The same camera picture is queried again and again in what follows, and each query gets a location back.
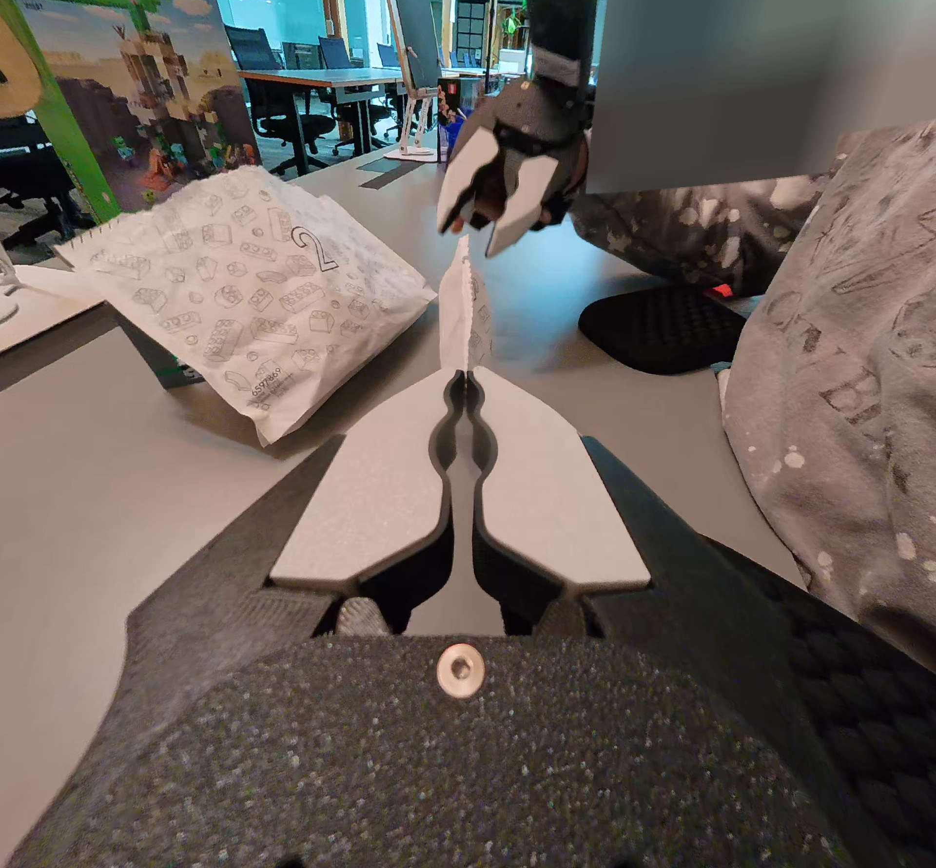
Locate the white stand with wooden board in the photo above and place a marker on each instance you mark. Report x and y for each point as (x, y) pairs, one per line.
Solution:
(44, 305)

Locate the small white printed paper bag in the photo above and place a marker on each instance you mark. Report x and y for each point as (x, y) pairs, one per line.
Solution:
(461, 312)

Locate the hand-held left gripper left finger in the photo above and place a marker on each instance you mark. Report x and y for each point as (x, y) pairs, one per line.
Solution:
(365, 502)

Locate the green lego set box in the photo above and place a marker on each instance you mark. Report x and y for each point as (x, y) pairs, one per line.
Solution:
(110, 78)

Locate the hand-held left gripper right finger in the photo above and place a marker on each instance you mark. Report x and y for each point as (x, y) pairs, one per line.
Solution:
(556, 502)

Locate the white stand with black board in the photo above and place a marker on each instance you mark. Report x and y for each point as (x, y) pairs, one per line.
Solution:
(413, 20)

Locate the small dark red-label box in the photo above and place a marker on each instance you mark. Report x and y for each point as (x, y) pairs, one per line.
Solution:
(457, 122)

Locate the person's right forearm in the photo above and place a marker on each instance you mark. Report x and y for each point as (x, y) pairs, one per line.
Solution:
(680, 232)

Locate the grey splattered hoodie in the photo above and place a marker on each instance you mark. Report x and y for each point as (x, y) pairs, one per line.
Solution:
(841, 371)

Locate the wooden-edged office desk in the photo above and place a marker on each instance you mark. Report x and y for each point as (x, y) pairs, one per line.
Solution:
(329, 78)

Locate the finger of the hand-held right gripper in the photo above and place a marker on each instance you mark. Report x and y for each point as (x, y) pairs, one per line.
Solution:
(472, 155)
(532, 184)

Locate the black mesh armrest pad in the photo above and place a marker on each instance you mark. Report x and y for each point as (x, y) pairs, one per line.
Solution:
(658, 331)
(863, 700)

